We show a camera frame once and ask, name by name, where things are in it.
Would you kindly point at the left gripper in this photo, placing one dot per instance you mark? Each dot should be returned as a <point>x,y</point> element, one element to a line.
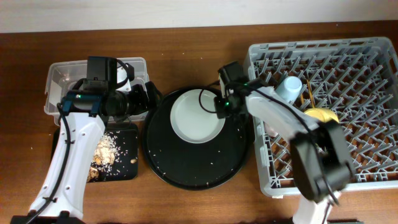
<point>148,98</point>

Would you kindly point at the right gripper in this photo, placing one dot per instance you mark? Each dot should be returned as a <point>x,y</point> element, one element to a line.
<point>222,101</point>

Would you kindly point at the white plate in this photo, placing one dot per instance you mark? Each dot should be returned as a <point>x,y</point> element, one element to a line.
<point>191,122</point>

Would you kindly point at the blue cup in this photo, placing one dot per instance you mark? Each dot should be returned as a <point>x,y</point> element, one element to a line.
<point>289,89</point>

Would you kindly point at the yellow bowl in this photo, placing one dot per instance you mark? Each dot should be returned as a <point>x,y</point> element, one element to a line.
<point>322,114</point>

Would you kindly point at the food scraps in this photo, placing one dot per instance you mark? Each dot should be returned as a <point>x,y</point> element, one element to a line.
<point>105,152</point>

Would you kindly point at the pink cup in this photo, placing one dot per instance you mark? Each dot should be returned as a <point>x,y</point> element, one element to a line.
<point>270,131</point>

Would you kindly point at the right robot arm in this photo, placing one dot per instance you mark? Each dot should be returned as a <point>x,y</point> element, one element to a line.
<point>321,162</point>

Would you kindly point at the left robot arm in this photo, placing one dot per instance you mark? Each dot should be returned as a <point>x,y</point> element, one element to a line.
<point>84,113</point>

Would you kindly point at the grey dishwasher rack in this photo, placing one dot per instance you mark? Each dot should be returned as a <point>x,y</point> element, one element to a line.
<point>357,80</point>

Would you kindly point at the clear plastic bin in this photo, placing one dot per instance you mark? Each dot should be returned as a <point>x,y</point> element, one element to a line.
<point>63,75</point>

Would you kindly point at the round black tray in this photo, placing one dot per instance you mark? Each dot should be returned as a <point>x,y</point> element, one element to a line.
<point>192,166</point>

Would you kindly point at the black rectangular tray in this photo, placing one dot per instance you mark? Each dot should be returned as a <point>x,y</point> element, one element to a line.
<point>124,155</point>

